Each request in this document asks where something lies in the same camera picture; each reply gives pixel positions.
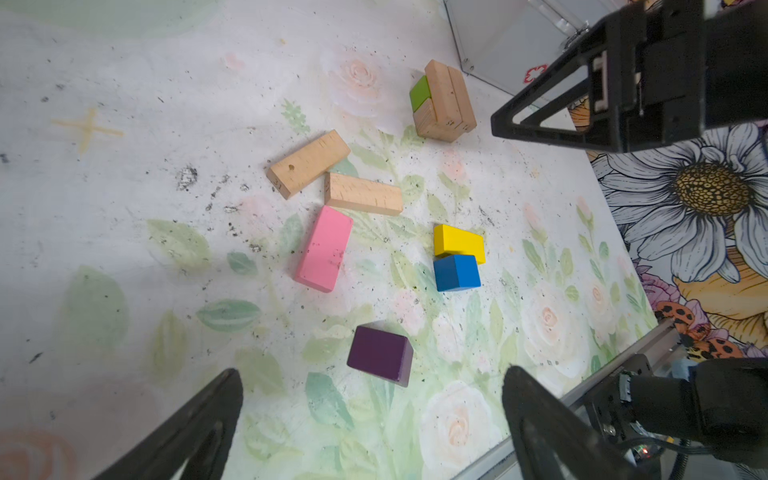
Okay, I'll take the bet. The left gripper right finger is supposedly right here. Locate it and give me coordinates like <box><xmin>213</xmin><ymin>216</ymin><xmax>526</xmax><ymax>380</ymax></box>
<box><xmin>502</xmin><ymin>366</ymin><xmax>648</xmax><ymax>480</ymax></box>

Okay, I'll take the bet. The green wood block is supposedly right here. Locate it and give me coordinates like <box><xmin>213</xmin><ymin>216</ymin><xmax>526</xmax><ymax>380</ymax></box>
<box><xmin>409</xmin><ymin>75</ymin><xmax>431</xmax><ymax>113</ymax></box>

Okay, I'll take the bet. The yellow wood block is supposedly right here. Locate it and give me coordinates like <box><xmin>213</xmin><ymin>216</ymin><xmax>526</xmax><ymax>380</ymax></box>
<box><xmin>433</xmin><ymin>224</ymin><xmax>486</xmax><ymax>264</ymax></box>

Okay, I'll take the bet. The aluminium front rail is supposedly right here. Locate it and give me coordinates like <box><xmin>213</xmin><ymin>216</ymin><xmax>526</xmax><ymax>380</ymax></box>
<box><xmin>456</xmin><ymin>319</ymin><xmax>683</xmax><ymax>479</ymax></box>

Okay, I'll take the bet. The silver aluminium case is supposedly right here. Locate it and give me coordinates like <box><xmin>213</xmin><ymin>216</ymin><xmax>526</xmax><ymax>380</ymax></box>
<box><xmin>445</xmin><ymin>0</ymin><xmax>626</xmax><ymax>95</ymax></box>

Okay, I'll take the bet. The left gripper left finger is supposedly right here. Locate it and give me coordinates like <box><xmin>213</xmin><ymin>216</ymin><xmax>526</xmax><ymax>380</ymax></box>
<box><xmin>97</xmin><ymin>368</ymin><xmax>243</xmax><ymax>479</ymax></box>

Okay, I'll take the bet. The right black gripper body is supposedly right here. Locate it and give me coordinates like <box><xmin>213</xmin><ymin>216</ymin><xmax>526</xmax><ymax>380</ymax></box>
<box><xmin>590</xmin><ymin>1</ymin><xmax>767</xmax><ymax>150</ymax></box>

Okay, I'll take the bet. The natural wood block with hole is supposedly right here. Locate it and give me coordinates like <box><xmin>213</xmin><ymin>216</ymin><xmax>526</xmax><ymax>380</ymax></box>
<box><xmin>266</xmin><ymin>130</ymin><xmax>351</xmax><ymax>199</ymax></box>

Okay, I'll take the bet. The pink wood block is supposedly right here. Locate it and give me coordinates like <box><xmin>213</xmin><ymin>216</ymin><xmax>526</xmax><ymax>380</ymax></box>
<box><xmin>294</xmin><ymin>206</ymin><xmax>354</xmax><ymax>293</ymax></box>

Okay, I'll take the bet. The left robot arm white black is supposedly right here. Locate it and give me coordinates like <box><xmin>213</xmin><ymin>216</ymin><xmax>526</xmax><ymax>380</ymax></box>
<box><xmin>99</xmin><ymin>358</ymin><xmax>767</xmax><ymax>479</ymax></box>

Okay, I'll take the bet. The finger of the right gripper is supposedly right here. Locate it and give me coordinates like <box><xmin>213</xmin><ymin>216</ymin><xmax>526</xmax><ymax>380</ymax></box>
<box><xmin>490</xmin><ymin>23</ymin><xmax>622</xmax><ymax>154</ymax></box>

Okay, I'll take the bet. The purple wood block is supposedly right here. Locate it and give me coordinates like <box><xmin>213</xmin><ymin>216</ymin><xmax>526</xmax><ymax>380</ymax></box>
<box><xmin>347</xmin><ymin>325</ymin><xmax>414</xmax><ymax>388</ymax></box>

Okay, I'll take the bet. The blue wood block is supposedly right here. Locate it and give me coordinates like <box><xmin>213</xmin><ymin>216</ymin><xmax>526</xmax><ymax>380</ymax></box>
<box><xmin>433</xmin><ymin>254</ymin><xmax>482</xmax><ymax>292</ymax></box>

